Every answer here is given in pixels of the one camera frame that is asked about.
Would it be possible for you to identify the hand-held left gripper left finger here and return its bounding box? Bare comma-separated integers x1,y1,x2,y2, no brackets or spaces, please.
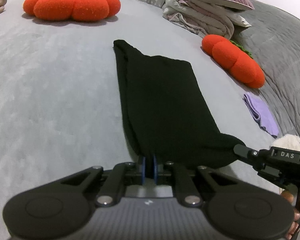
60,155,147,207

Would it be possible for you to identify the grey bed sheet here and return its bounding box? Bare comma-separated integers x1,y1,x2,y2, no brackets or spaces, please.
0,0,285,240

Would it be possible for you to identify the grey quilted blanket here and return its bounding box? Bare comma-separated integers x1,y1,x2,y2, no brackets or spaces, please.
231,0,300,153

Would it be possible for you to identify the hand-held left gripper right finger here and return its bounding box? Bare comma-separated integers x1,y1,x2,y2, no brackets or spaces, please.
152,154,237,207

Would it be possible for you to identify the white fluffy garment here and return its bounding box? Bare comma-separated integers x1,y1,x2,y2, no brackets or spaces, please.
269,134,300,153

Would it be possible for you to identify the black knit garment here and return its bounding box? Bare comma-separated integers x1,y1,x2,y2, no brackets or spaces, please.
113,39,247,170

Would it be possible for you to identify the folded purple cloth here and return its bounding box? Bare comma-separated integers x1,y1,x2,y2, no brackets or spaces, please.
243,92,280,138

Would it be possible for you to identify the orange pumpkin cushion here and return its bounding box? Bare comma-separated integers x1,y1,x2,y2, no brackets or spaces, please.
202,34,266,89
23,0,121,22

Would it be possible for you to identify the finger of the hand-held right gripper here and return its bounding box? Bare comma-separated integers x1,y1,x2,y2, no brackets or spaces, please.
233,144,262,167

